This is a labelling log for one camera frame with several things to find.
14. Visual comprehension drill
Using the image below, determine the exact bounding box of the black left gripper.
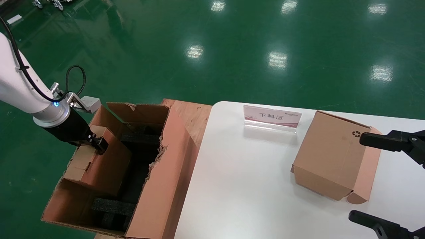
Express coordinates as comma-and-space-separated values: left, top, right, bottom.
42, 108, 110, 155

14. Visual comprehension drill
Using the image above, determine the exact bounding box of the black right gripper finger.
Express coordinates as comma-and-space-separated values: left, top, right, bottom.
349, 210, 425, 239
359, 130, 425, 170

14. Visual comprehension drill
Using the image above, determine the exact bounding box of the small cardboard box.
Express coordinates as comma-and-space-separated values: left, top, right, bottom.
63, 125, 132, 197

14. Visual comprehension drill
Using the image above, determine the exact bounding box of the cardboard box with recycling mark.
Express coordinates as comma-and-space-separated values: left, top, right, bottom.
291, 111, 382, 204

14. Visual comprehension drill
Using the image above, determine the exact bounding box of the big open cardboard box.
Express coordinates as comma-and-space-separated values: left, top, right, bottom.
41, 102, 200, 239

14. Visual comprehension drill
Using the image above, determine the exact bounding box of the wooden board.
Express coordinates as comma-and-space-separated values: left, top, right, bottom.
94, 99, 213, 239

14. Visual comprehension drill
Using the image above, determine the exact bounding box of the acrylic sign with Chinese text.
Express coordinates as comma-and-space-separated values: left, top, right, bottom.
243, 105, 302, 135

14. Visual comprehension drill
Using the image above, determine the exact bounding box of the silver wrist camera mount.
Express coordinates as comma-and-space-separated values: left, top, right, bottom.
68, 93, 101, 113

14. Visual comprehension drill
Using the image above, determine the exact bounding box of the black camera cable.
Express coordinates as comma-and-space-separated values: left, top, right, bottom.
65, 65, 87, 100

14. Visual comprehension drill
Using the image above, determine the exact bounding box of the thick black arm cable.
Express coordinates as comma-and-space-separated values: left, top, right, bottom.
0, 17, 65, 103

